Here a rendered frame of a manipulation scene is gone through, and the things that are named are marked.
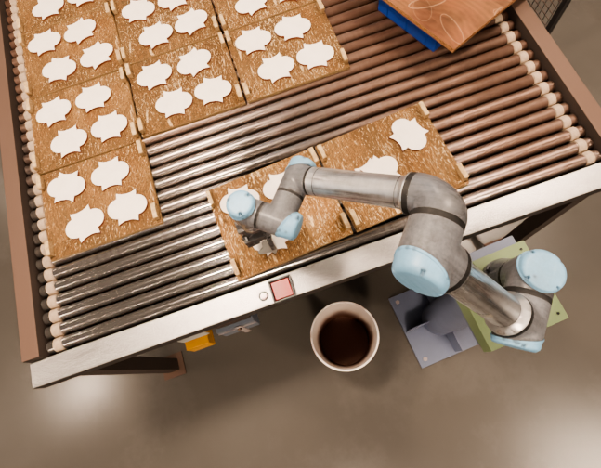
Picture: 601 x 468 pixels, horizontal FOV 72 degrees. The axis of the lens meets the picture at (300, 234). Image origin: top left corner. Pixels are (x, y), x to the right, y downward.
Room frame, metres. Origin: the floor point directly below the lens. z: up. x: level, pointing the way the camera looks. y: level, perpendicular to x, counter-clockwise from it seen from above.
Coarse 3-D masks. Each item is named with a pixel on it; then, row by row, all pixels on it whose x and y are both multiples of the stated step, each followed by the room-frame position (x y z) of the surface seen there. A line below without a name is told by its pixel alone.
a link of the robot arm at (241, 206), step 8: (232, 192) 0.48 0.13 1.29; (240, 192) 0.47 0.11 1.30; (248, 192) 0.47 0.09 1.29; (232, 200) 0.46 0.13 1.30; (240, 200) 0.45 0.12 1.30; (248, 200) 0.45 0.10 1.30; (256, 200) 0.46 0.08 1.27; (232, 208) 0.44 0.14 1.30; (240, 208) 0.43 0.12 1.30; (248, 208) 0.43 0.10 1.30; (256, 208) 0.43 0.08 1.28; (232, 216) 0.43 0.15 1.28; (240, 216) 0.42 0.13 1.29; (248, 216) 0.41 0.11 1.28; (240, 224) 0.42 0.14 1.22; (248, 224) 0.40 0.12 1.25
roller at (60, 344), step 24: (552, 168) 0.39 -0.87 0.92; (576, 168) 0.37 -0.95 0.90; (480, 192) 0.39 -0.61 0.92; (504, 192) 0.37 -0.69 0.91; (336, 240) 0.39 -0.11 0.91; (360, 240) 0.36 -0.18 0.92; (288, 264) 0.36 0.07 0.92; (216, 288) 0.36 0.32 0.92; (144, 312) 0.36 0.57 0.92; (168, 312) 0.34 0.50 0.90; (72, 336) 0.35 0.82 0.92; (96, 336) 0.33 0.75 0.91
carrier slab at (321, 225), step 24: (264, 168) 0.72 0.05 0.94; (216, 192) 0.69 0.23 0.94; (216, 216) 0.60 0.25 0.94; (312, 216) 0.49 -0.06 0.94; (336, 216) 0.46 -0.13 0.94; (240, 240) 0.49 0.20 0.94; (288, 240) 0.43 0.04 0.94; (312, 240) 0.41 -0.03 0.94; (240, 264) 0.41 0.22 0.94; (264, 264) 0.38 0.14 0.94
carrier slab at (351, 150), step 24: (384, 120) 0.75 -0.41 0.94; (408, 120) 0.72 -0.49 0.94; (336, 144) 0.72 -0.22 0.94; (360, 144) 0.69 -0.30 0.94; (384, 144) 0.66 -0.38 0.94; (432, 144) 0.61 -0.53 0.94; (336, 168) 0.63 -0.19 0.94; (408, 168) 0.55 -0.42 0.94; (432, 168) 0.52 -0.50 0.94; (360, 216) 0.44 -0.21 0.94; (384, 216) 0.41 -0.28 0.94
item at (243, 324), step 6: (246, 318) 0.25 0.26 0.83; (252, 318) 0.24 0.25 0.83; (258, 318) 0.25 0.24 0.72; (228, 324) 0.25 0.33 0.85; (234, 324) 0.24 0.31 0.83; (240, 324) 0.24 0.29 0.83; (246, 324) 0.23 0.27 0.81; (252, 324) 0.23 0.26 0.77; (258, 324) 0.23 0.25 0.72; (216, 330) 0.24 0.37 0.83; (222, 330) 0.24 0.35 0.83; (228, 330) 0.23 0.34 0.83; (234, 330) 0.23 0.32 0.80; (240, 330) 0.22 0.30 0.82; (246, 330) 0.23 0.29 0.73
